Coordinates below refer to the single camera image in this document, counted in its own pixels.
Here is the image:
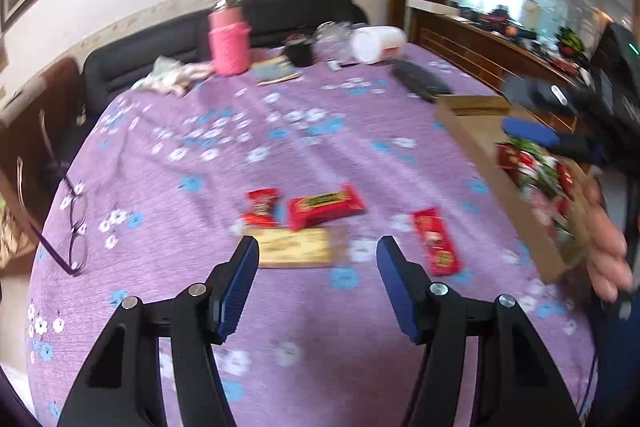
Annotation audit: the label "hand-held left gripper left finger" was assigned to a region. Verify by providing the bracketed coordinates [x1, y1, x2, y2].
[57, 234, 261, 427]

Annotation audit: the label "pink knit-sleeved bottle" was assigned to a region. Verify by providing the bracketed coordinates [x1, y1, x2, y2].
[208, 0, 251, 76]

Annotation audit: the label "person's right hand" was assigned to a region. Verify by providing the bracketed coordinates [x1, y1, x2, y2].
[582, 179, 633, 303]

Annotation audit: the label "green booklet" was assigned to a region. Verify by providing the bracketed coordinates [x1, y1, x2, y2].
[251, 56, 301, 86]

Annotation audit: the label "brown chair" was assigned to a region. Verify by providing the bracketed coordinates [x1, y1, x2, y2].
[0, 57, 86, 188]

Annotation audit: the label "red face-print snack packet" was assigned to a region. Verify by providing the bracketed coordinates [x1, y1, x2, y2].
[412, 207, 461, 276]

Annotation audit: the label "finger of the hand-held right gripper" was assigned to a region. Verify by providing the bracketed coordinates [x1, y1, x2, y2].
[501, 117, 608, 165]
[502, 74, 596, 114]

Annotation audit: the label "purple eyeglasses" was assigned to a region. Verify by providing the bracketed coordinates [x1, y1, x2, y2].
[16, 109, 90, 277]

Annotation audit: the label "black cup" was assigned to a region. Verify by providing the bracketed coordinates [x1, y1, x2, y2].
[285, 33, 317, 68]

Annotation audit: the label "clear glass cup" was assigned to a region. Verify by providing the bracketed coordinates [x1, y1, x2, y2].
[314, 21, 357, 58]

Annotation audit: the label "shallow cardboard box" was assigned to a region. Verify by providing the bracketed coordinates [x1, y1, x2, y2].
[432, 94, 601, 285]

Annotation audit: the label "small red candy packet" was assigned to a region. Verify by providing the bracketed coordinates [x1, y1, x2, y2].
[241, 188, 281, 228]

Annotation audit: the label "pile of mixed snack packets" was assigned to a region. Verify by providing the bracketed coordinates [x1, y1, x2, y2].
[497, 137, 588, 258]

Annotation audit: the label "purple floral tablecloth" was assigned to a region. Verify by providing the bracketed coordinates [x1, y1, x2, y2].
[27, 42, 598, 427]

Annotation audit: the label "white plastic jar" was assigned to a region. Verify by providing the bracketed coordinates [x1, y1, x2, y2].
[350, 26, 408, 65]

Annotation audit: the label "patterned bag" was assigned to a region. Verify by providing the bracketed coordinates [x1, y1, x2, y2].
[0, 192, 38, 275]

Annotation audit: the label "red gold-label snack packet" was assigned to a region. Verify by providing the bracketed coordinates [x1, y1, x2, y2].
[287, 184, 366, 230]

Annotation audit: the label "row of small trinkets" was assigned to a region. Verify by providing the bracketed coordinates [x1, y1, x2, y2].
[457, 4, 608, 78]

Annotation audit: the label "yellow snack packet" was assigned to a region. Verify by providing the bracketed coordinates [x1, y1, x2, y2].
[252, 228, 348, 269]

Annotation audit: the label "person's blue clothing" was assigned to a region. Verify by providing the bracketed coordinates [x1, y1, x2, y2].
[590, 297, 640, 427]

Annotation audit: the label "white cloth gloves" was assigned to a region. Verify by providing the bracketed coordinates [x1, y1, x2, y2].
[132, 56, 216, 96]

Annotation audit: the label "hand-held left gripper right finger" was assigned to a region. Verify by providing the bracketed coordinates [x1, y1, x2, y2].
[376, 234, 581, 427]

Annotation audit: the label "dark sofa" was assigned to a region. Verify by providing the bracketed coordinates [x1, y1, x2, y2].
[81, 0, 368, 110]

